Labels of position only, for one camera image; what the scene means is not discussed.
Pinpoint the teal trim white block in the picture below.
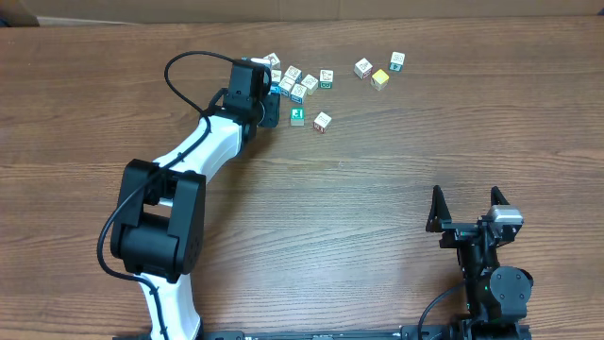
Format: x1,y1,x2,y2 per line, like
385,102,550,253
389,51,405,72

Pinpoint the turtle picture wooden block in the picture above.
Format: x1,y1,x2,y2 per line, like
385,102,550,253
301,74,319,95

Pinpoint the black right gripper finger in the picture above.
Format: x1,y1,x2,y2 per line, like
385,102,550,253
491,186,509,206
426,185,452,232

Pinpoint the green B wooden block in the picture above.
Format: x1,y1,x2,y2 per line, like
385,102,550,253
319,69,334,89

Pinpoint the blue letter wooden block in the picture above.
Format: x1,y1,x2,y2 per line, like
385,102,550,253
270,69,282,94

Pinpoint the pretzel picture wooden block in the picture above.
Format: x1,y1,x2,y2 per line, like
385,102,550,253
290,83,308,105

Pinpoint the red picture far-left block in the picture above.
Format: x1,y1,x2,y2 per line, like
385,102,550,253
264,53,281,70

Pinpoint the red letter wooden block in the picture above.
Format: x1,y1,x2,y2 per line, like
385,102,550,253
312,111,332,133

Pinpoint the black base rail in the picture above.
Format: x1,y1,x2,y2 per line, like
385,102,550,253
112,325,532,340

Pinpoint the sailboat picture wooden block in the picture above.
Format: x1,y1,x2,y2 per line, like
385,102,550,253
278,76,295,97

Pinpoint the top row picture block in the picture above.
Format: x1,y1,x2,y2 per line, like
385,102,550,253
284,65,302,83

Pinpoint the brown circle picture block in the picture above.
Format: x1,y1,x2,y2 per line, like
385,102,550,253
243,58,272,69

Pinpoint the red trim white block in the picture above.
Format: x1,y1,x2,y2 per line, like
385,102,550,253
354,58,373,79

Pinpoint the yellow wooden block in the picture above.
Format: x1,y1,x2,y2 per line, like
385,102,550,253
371,69,390,91

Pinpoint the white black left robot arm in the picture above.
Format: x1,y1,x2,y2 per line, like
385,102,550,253
97,59,280,339

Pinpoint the cardboard sheet at back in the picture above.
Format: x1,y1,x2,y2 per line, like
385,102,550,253
1,0,603,26

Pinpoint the green letter wooden block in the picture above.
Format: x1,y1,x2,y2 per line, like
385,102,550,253
290,108,305,127

